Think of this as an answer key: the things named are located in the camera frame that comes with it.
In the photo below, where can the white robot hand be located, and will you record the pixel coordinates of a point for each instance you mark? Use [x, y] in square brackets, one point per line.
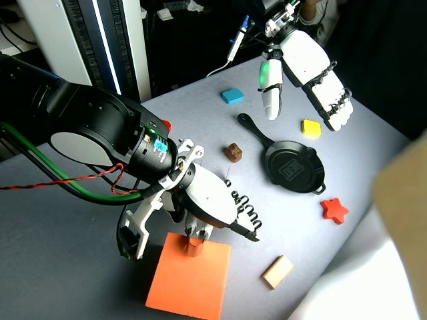
[208, 196]
[303, 56]

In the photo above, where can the brown toy meat chunk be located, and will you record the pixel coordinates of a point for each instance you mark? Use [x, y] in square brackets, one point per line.
[233, 152]

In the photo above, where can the black cast iron skillet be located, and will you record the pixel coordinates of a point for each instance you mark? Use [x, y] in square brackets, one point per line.
[293, 166]

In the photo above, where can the person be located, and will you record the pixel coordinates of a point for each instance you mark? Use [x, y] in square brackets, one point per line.
[322, 21]

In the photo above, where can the yellow block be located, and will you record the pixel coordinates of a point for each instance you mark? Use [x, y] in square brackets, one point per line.
[311, 128]

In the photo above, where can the blue block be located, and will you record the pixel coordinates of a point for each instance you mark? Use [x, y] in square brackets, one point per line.
[233, 96]

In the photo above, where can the red round block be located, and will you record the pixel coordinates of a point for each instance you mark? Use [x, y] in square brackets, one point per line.
[167, 125]

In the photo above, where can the orange box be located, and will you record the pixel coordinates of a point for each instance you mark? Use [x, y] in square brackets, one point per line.
[187, 286]

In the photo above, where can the tan wooden rectangular block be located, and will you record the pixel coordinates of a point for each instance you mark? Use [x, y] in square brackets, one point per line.
[277, 272]

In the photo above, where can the white crumpled paper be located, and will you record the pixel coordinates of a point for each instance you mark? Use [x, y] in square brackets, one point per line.
[163, 14]
[195, 6]

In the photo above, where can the red star block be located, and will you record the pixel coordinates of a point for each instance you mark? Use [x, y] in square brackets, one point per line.
[334, 210]

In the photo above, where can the grey table cloth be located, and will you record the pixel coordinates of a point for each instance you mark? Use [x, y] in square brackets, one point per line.
[83, 250]

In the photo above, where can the white cloth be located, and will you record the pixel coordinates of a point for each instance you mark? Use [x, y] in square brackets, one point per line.
[350, 283]

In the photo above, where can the brown cardboard sheet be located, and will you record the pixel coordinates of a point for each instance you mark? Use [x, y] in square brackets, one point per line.
[403, 193]

